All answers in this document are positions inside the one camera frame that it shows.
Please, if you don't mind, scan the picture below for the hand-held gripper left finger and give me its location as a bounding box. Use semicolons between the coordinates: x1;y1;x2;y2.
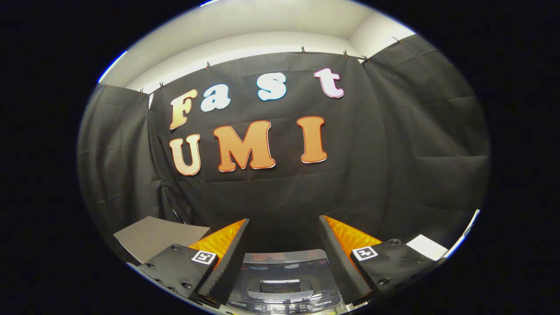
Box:
136;218;251;309

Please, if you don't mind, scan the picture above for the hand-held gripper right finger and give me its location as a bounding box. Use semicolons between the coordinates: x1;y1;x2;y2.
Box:
318;214;447;306

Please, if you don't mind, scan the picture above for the dark glass washing machine lid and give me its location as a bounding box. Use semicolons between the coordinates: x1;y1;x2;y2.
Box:
236;249;340;302

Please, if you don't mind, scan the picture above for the dark grey washing machine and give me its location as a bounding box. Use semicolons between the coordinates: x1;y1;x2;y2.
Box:
227;248;344;315

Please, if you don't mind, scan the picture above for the grey board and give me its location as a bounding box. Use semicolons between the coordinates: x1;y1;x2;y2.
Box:
113;216;211;264

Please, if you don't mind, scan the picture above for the white paper sheet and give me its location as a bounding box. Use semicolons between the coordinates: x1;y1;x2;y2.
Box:
406;234;449;262

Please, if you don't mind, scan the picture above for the black backdrop cloth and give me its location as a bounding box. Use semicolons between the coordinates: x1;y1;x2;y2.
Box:
77;34;491;263

